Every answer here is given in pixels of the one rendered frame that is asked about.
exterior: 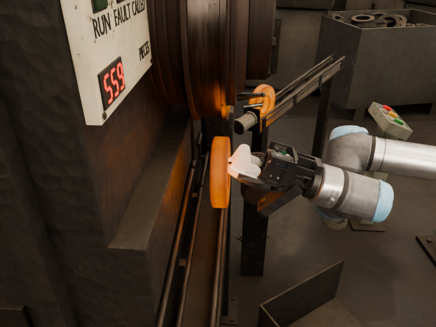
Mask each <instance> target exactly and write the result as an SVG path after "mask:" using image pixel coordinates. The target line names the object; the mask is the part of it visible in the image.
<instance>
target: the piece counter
mask: <svg viewBox="0 0 436 327"><path fill-rule="evenodd" d="M119 66H121V73H123V69H122V64H121V63H119V64H118V65H117V74H118V77H119V79H120V78H121V77H122V79H123V85H122V87H121V90H122V89H123V88H124V84H125V83H124V78H123V76H122V74H121V75H120V76H119V70H118V67H119ZM114 71H115V68H113V69H112V70H111V72H112V73H113V72H114ZM111 79H112V83H113V84H115V83H117V92H116V93H115V96H117V94H118V91H119V86H118V82H117V80H115V81H113V76H112V74H111ZM104 86H105V90H107V92H108V91H109V90H110V92H111V96H112V97H113V94H112V88H110V86H109V87H108V88H106V81H105V80H104Z"/></svg>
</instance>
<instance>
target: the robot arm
mask: <svg viewBox="0 0 436 327"><path fill-rule="evenodd" d="M368 134H369V133H368V131H367V129H365V128H363V127H359V126H353V125H347V126H341V127H337V128H335V129H333V130H332V132H331V134H330V140H329V141H328V151H327V155H326V162H325V164H324V163H321V159H320V158H316V157H314V156H310V155H307V154H303V153H300V152H297V151H295V150H294V147H291V146H288V145H284V144H282V143H278V142H275V141H271V142H270V144H269V147H268V149H267V150H266V152H265V155H264V157H263V162H261V161H260V159H259V158H258V157H256V156H253V155H251V153H250V147H249V146H248V145H246V144H242V145H240V146H239V147H238V148H237V150H236V152H235V153H234V154H233V155H232V157H231V158H228V173H229V174H230V175H232V176H233V177H235V178H237V179H238V180H239V181H241V182H242V183H244V184H246V185H248V186H250V187H252V188H256V189H260V190H264V191H268V192H269V193H268V194H266V195H265V196H263V197H262V198H261V199H259V200H258V207H257V212H258V213H259V214H260V215H262V216H263V217H264V218H266V217H267V216H268V215H270V214H271V213H273V212H275V211H276V210H278V209H279V208H281V207H282V206H284V205H285V204H287V203H288V202H290V201H291V200H293V199H294V198H296V197H297V196H299V195H300V194H302V196H303V197H305V198H308V201H309V203H311V204H314V206H315V209H316V210H317V211H318V212H319V213H320V214H321V215H322V216H323V217H326V218H329V219H335V220H338V219H351V218H362V219H366V220H369V221H370V222H377V223H379V222H382V221H383V220H384V219H386V217H387V216H388V215H389V213H390V211H391V208H392V206H393V200H394V193H393V189H392V187H391V186H390V185H389V184H388V183H386V182H382V181H381V180H376V179H373V178H369V177H367V176H363V175H361V172H362V170H363V171H376V172H381V173H387V174H392V175H399V176H406V177H410V178H417V179H422V180H429V181H433V182H436V146H432V145H423V144H419V143H410V142H405V141H397V140H392V139H384V138H378V137H377V136H369V135H368ZM275 144H277V145H281V146H284V147H287V148H286V150H285V151H281V152H280V151H279V147H276V146H275Z"/></svg>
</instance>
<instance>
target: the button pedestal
mask: <svg viewBox="0 0 436 327"><path fill-rule="evenodd" d="M377 104H378V103H375V102H373V103H372V104H371V106H370V108H369V109H368V111H369V113H370V114H371V116H372V117H373V118H374V120H375V121H376V122H377V124H378V125H377V127H376V132H375V135H374V136H377V137H378V138H384V139H392V140H397V141H398V138H400V139H403V140H405V141H406V140H407V139H408V137H409V136H410V135H411V133H412V132H413V131H412V130H411V129H410V128H409V127H408V126H407V124H406V123H405V122H404V121H403V120H402V119H401V117H400V116H399V115H398V114H397V113H396V112H395V111H394V110H393V109H391V111H389V110H386V109H385V108H384V107H383V105H381V104H380V106H381V107H382V108H380V107H379V106H378V105H377ZM382 110H383V111H385V112H386V113H387V114H385V113H384V112H383V111H382ZM389 112H394V113H395V114H397V117H393V116H391V115H389V114H388V113H389ZM388 117H390V118H391V119H392V120H393V121H390V120H389V118H388ZM395 118H398V119H400V120H402V121H403V122H404V124H403V125H401V124H399V123H397V122H396V121H395V120H394V119H395ZM387 175H388V174H387V173H381V172H376V171H365V176H367V177H369V178H373V179H376V180H381V181H382V182H386V180H387ZM349 221H350V224H351V227H352V229H353V230H355V231H369V232H385V230H384V228H383V226H382V224H381V222H379V223H377V222H370V221H369V220H366V219H362V218H351V219H349Z"/></svg>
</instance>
